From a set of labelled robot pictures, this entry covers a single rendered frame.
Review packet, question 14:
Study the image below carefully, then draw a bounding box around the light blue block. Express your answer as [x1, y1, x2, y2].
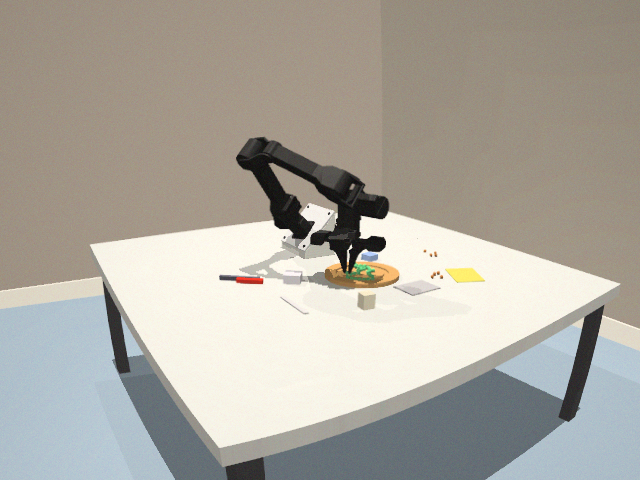
[361, 252, 378, 262]

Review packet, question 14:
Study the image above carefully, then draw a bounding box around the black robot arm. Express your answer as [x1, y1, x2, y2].
[236, 137, 390, 251]

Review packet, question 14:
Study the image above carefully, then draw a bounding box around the orange round board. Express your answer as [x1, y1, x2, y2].
[325, 262, 399, 288]

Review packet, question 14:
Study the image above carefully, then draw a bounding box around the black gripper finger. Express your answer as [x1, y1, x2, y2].
[333, 250, 348, 273]
[348, 248, 366, 274]

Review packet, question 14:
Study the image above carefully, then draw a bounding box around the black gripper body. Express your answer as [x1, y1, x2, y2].
[310, 214, 386, 253]

